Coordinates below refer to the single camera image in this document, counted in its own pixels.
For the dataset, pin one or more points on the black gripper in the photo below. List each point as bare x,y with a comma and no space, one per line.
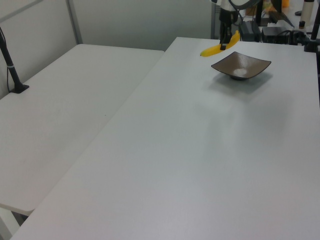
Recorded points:
228,17

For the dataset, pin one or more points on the yellow banana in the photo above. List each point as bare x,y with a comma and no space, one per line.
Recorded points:
212,50

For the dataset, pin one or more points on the brown square ceramic plate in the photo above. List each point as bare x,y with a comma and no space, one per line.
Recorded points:
243,65

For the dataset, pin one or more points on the black power adapter box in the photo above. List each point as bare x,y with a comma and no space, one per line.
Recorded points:
250,31

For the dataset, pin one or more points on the black monitor stand pole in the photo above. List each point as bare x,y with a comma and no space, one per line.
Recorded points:
259,15

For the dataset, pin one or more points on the black electronics box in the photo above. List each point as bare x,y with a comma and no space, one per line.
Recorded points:
275,33

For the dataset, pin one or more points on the orange object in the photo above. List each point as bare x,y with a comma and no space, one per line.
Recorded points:
286,2

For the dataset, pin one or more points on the white cylinder with black cap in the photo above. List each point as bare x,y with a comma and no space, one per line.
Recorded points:
307,11

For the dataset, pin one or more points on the black clamp stand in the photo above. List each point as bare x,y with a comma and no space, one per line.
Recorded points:
312,37

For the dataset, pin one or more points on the white table leg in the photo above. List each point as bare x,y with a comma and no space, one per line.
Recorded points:
6,225

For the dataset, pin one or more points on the grey metal rack post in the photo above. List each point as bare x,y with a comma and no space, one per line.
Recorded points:
213,22

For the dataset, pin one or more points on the grey partition frame post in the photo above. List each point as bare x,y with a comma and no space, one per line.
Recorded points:
74,22

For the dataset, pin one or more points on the black camera stand pole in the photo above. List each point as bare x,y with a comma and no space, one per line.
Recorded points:
11,67

